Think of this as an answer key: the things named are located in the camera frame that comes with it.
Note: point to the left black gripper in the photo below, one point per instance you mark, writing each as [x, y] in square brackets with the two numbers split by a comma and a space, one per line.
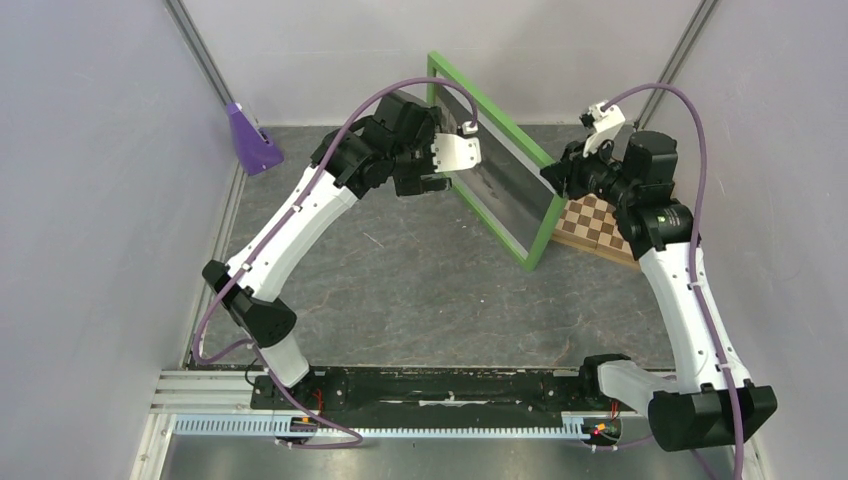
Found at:
[421, 181]

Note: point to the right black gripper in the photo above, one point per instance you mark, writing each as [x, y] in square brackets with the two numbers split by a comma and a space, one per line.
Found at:
[567, 174]

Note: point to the landscape photo print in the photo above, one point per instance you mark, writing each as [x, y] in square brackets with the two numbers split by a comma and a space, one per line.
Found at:
[510, 185]

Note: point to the light wooden picture frame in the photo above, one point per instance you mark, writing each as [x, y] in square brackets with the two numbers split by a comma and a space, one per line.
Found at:
[503, 132]

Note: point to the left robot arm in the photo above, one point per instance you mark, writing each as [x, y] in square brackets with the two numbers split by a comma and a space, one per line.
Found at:
[395, 142]

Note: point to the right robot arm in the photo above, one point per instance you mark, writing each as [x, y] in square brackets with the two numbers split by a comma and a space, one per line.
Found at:
[712, 400]

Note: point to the wooden chessboard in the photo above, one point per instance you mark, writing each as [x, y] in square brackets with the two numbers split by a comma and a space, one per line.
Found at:
[588, 224]

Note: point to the purple plastic stand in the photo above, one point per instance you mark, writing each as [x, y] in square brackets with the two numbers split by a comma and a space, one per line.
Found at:
[256, 150]

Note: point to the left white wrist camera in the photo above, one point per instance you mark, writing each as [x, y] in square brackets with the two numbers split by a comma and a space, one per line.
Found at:
[457, 151]

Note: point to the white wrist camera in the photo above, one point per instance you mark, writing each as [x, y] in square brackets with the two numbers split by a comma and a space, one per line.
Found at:
[604, 122]
[457, 151]

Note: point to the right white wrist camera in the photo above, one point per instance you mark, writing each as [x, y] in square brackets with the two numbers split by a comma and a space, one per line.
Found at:
[604, 122]

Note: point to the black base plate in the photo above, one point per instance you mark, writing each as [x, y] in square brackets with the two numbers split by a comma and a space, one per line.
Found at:
[450, 398]

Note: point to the white slotted cable duct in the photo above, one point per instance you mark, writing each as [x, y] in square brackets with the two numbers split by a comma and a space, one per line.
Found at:
[571, 428]

